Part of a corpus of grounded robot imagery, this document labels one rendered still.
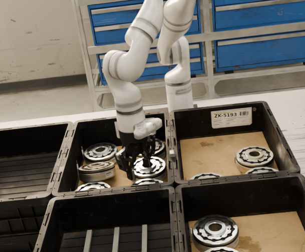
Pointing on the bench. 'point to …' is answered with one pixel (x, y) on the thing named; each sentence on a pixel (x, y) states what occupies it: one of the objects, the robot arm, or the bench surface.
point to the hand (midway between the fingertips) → (139, 170)
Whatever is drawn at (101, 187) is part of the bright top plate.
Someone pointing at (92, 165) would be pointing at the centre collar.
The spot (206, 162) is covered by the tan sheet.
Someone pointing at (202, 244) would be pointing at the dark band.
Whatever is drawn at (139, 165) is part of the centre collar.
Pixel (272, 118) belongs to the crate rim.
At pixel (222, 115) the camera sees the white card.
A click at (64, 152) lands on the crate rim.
